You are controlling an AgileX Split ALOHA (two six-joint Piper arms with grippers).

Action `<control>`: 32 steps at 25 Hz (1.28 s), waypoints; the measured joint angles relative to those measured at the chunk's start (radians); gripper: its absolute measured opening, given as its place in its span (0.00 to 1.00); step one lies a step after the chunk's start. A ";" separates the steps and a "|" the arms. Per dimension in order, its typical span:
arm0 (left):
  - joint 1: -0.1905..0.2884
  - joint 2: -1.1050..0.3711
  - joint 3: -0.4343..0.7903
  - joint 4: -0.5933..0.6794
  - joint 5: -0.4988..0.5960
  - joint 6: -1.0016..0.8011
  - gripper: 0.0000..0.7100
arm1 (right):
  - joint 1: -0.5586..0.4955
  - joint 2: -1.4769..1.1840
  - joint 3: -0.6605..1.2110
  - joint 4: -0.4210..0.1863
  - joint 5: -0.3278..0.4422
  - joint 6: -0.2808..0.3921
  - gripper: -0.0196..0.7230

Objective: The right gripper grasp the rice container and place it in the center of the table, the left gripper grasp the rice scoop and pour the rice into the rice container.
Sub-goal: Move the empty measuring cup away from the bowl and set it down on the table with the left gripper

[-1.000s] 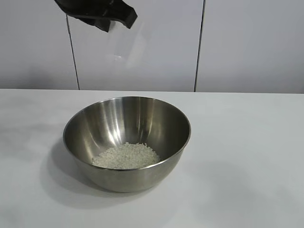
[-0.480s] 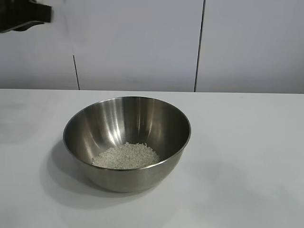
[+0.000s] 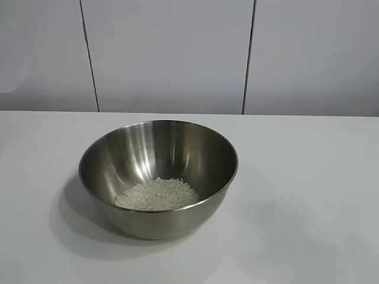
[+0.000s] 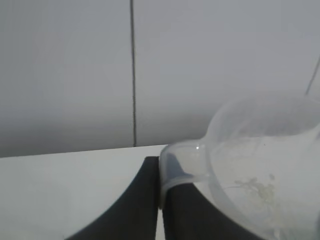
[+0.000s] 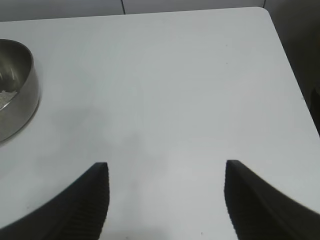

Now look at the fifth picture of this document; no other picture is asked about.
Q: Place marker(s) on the stainless steel mixing bowl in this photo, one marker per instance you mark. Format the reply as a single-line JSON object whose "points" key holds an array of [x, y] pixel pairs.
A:
{"points": [[27, 105]]}

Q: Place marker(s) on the white rice grains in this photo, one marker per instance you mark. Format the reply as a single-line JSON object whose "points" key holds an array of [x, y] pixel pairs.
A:
{"points": [[5, 98]]}

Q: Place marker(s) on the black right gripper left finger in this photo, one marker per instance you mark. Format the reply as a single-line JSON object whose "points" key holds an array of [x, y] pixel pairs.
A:
{"points": [[75, 215]]}

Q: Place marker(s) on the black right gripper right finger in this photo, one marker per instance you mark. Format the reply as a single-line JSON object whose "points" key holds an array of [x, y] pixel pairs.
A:
{"points": [[262, 215]]}

